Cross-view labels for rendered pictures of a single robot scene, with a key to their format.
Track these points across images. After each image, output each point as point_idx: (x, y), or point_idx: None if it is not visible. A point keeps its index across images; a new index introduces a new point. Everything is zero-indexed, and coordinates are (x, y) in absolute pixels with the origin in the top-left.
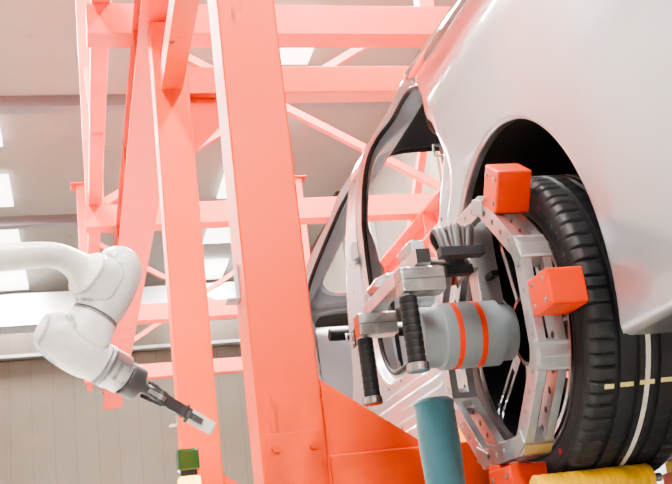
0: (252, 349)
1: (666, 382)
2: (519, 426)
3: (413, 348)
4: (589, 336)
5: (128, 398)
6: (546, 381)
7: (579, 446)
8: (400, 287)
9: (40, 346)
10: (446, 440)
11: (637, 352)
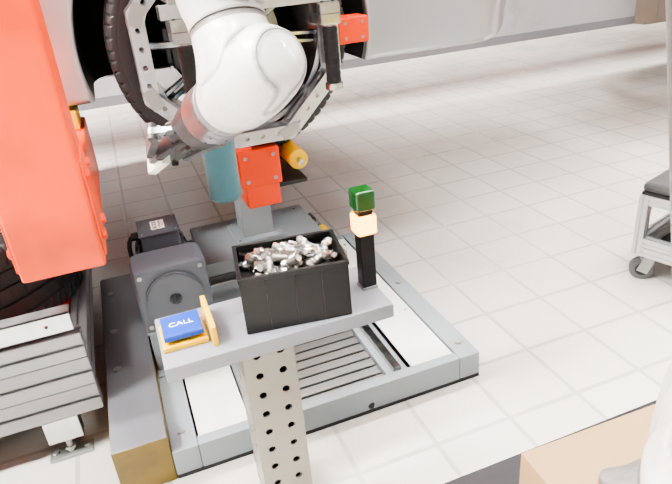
0: (45, 49)
1: None
2: (294, 118)
3: (340, 71)
4: (342, 58)
5: (209, 148)
6: (310, 86)
7: (306, 126)
8: (335, 18)
9: (296, 89)
10: None
11: None
